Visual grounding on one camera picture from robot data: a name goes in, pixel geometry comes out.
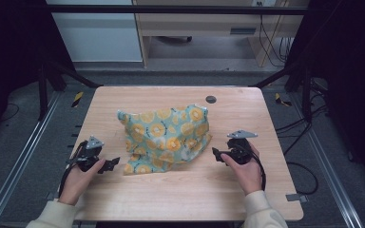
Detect thin black floor cable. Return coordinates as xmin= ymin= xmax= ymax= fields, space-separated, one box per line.
xmin=0 ymin=102 xmax=21 ymax=124

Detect teal cloth with orange print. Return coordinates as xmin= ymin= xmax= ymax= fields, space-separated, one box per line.
xmin=117 ymin=104 xmax=213 ymax=176

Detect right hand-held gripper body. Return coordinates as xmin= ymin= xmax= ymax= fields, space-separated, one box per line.
xmin=226 ymin=128 xmax=259 ymax=166

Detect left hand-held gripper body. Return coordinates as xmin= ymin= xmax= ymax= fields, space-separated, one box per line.
xmin=66 ymin=135 xmax=106 ymax=174

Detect white cabinet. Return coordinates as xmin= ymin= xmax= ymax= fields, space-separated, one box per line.
xmin=46 ymin=0 xmax=144 ymax=64

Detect person's left hand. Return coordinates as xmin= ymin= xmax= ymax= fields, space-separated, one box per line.
xmin=57 ymin=158 xmax=106 ymax=207

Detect aluminium floor rail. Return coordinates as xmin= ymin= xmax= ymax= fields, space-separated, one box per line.
xmin=0 ymin=90 xmax=63 ymax=228
xmin=289 ymin=93 xmax=365 ymax=228

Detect black metal stand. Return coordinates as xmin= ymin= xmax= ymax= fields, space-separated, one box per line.
xmin=37 ymin=60 xmax=104 ymax=122
xmin=252 ymin=58 xmax=314 ymax=124

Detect yellow black striped tape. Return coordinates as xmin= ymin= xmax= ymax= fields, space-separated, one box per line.
xmin=274 ymin=92 xmax=293 ymax=107
xmin=71 ymin=90 xmax=86 ymax=108

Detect black floor cables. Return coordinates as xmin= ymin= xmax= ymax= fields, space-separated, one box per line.
xmin=275 ymin=77 xmax=332 ymax=197

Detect dark curtain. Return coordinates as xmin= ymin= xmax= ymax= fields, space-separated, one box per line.
xmin=284 ymin=0 xmax=365 ymax=191
xmin=0 ymin=0 xmax=77 ymax=150

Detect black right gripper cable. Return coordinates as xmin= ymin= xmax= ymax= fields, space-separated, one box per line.
xmin=248 ymin=142 xmax=267 ymax=192

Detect black hanging cables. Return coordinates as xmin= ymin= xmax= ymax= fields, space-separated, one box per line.
xmin=258 ymin=13 xmax=296 ymax=68

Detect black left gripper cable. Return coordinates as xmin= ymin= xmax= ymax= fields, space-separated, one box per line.
xmin=57 ymin=141 xmax=88 ymax=198

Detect person's right hand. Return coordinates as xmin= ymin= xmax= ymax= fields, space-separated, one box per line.
xmin=220 ymin=142 xmax=264 ymax=196

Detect light wooden desk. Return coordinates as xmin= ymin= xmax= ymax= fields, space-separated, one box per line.
xmin=132 ymin=0 xmax=310 ymax=68

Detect grey metal table bracket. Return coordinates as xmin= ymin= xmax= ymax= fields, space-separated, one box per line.
xmin=285 ymin=193 xmax=309 ymax=204

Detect black horizontal frame bar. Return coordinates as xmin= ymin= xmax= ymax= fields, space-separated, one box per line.
xmin=46 ymin=4 xmax=311 ymax=16

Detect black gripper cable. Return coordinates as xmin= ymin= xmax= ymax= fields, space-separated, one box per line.
xmin=248 ymin=142 xmax=267 ymax=192
xmin=57 ymin=141 xmax=88 ymax=198

